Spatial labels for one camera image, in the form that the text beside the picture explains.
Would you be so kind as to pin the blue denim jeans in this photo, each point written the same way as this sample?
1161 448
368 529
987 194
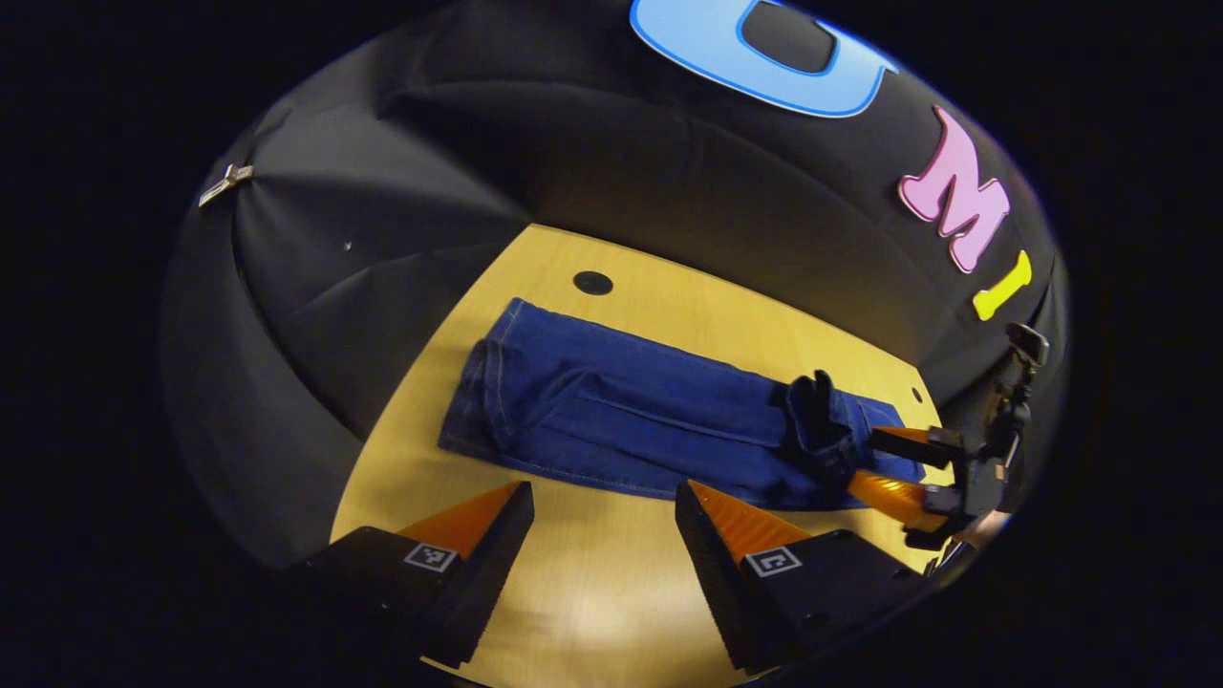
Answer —
621 411

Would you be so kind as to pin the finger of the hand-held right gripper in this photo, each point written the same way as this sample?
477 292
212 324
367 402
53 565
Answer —
917 447
893 497

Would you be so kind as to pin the silver spring clip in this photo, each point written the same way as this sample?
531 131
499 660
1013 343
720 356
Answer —
226 184

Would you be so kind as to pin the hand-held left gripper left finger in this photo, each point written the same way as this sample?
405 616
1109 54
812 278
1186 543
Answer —
482 583

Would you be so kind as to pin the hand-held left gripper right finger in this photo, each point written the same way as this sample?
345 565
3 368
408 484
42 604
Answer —
717 583

